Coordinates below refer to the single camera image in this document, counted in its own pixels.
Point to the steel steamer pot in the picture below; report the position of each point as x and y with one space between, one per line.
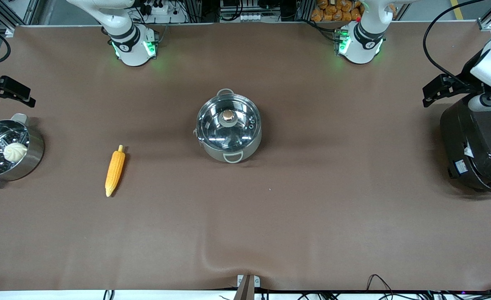
33 156

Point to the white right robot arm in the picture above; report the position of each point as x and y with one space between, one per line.
130 41

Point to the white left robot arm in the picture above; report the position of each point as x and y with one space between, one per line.
364 39

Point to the metal edge bracket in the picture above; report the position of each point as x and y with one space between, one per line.
247 285

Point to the white steamed bun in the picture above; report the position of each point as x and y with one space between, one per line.
15 152

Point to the white power strip with plugs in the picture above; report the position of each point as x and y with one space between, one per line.
158 9

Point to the glass pot lid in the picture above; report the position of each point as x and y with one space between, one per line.
216 127

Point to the black rice cooker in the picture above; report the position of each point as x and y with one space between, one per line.
478 150

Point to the steel cooking pot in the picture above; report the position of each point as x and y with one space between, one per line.
251 151

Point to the small white power strip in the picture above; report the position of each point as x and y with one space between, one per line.
249 17

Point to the yellow corn cob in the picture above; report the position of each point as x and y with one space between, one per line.
115 171

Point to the large table mat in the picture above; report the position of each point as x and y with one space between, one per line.
270 229

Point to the orange snack packs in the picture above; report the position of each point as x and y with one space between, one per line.
332 11

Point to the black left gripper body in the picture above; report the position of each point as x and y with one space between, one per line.
464 79

